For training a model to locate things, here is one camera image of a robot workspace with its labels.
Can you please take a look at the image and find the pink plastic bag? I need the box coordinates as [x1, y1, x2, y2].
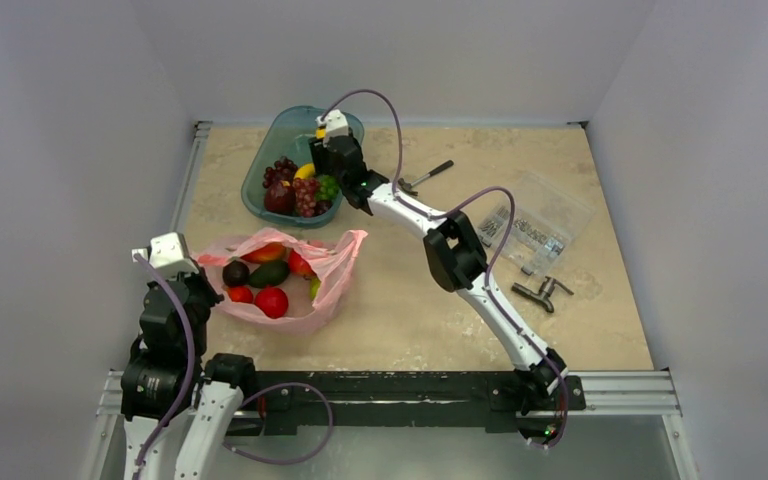
[195, 228, 367, 335]

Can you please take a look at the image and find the yellow green fake pear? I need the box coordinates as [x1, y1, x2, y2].
[309, 277, 321, 301]

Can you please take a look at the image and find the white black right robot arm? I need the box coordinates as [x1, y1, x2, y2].
[308, 135, 569, 407]

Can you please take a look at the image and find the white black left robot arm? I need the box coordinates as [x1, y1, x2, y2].
[120, 273, 259, 479]

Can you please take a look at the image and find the green fake grape bunch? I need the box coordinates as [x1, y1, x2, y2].
[315, 175, 340, 202]

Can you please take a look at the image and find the yellow fake banana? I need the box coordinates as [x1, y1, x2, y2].
[294, 163, 317, 180]

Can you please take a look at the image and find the red fake grape bunch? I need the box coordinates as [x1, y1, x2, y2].
[292, 177, 320, 218]

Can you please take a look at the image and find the dark fake plum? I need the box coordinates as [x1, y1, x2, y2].
[314, 200, 333, 216]

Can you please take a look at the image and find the dark red fake apple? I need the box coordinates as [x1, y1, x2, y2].
[263, 180, 296, 216]

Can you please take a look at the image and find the small red fake tomato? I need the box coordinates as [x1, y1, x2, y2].
[226, 286, 254, 304]

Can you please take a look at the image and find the red orange fake mango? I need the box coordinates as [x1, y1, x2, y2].
[241, 242, 287, 265]

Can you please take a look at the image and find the green fake avocado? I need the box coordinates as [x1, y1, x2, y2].
[248, 260, 290, 289]

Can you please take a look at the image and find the teal plastic basin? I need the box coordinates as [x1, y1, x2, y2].
[240, 105, 343, 229]

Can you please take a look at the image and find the dark purple grape bunch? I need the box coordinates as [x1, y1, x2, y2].
[262, 156, 298, 189]

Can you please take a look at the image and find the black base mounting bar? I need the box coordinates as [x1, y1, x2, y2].
[228, 371, 586, 441]

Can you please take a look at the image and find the clear plastic screw box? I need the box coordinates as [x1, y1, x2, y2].
[476, 171, 594, 275]

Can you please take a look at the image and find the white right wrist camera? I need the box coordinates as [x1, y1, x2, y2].
[315, 109, 351, 145]

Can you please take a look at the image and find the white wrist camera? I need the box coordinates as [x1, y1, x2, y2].
[315, 109, 351, 145]
[131, 232, 200, 279]

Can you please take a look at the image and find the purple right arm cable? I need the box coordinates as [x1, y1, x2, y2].
[320, 88, 571, 452]

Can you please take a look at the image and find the small black handled hammer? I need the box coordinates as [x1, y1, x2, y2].
[397, 159, 455, 197]

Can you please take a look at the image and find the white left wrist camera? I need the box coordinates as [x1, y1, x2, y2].
[131, 232, 200, 279]

